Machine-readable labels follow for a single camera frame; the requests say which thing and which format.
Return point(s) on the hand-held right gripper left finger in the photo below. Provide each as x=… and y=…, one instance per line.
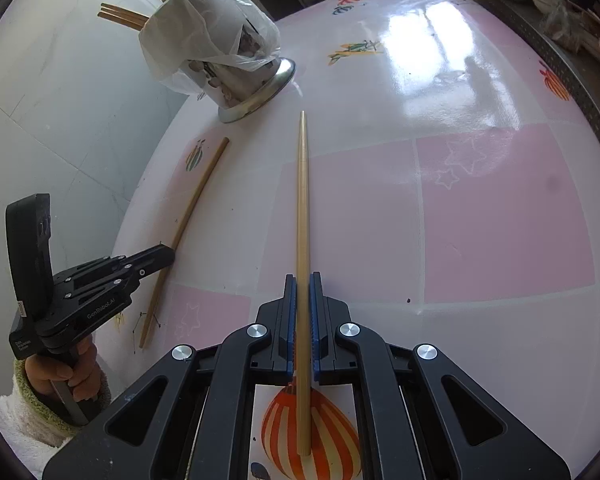
x=292, y=330

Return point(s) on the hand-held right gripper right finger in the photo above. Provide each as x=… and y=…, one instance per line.
x=316, y=335

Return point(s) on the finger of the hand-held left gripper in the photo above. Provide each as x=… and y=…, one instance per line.
x=155, y=255
x=100, y=287

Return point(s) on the person's left forearm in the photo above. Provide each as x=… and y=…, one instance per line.
x=15, y=420

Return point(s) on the person's left hand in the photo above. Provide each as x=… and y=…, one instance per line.
x=87, y=375

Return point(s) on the white plastic bag on holder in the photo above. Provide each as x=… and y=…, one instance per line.
x=200, y=20

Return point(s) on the perforated metal shelf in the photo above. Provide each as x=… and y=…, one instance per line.
x=565, y=70

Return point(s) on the crumpled clear plastic bag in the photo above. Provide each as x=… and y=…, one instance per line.
x=560, y=25

